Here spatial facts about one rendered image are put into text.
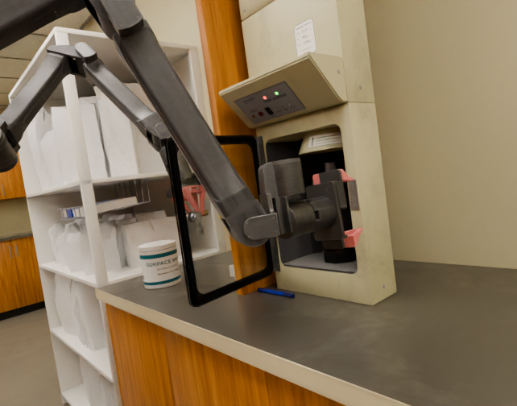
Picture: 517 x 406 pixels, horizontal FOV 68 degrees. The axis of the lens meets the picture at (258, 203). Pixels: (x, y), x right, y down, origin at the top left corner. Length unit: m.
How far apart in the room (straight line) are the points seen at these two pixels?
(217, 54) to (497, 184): 0.85
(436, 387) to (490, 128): 0.78
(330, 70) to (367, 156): 0.22
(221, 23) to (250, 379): 0.94
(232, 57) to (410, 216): 0.75
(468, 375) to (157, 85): 0.63
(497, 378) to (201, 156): 0.53
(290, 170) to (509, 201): 0.76
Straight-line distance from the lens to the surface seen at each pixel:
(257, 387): 0.91
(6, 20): 0.67
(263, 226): 0.59
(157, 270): 1.38
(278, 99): 0.97
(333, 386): 0.69
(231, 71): 1.19
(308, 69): 0.87
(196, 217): 0.90
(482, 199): 1.26
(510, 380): 0.69
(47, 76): 1.29
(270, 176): 0.61
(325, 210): 0.66
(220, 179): 0.59
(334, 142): 0.99
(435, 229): 1.32
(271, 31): 1.10
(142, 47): 0.63
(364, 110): 0.97
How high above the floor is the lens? 1.27
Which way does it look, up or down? 4 degrees down
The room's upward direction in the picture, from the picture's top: 8 degrees counter-clockwise
